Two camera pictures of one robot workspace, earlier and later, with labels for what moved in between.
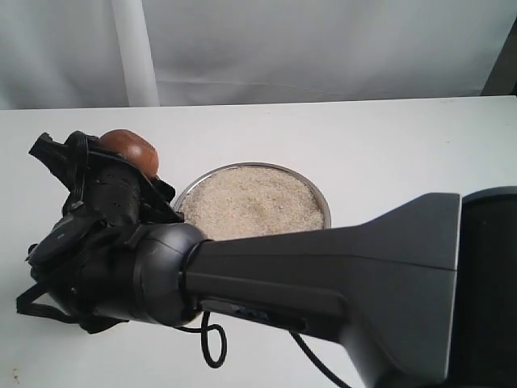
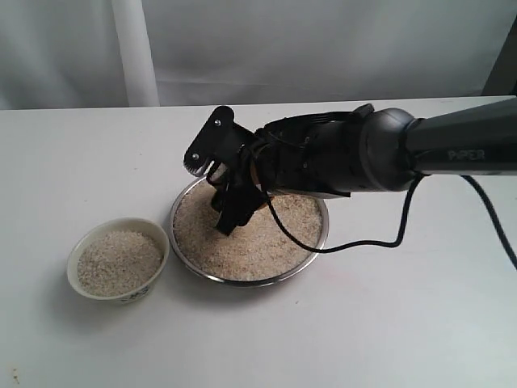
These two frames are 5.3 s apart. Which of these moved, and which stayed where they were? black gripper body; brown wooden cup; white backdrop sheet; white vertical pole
Moved: black gripper body; brown wooden cup
Stayed: white backdrop sheet; white vertical pole
